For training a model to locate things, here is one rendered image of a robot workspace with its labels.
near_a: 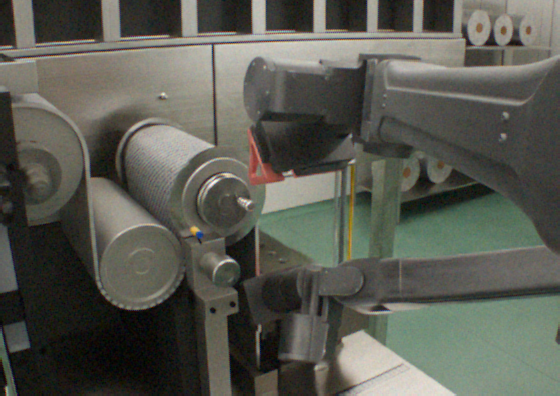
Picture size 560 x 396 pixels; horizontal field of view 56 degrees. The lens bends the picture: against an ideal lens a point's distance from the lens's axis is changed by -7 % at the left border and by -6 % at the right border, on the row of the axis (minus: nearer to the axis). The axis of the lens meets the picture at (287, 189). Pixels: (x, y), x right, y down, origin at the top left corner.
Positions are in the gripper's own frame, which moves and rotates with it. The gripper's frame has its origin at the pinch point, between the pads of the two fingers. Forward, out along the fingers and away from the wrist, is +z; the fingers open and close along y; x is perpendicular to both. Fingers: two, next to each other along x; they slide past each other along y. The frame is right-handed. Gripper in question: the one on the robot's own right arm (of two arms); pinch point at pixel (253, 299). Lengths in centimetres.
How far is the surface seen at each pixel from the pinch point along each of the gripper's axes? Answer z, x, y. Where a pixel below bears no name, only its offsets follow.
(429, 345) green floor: 124, -51, 138
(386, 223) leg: 50, 8, 73
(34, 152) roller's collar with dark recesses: -21.4, 22.2, -30.3
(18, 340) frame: -15.5, 3.3, -36.0
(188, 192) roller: -12.7, 16.4, -10.7
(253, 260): -4.4, 5.8, -0.2
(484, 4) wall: 199, 181, 394
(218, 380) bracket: -1.1, -10.0, -9.9
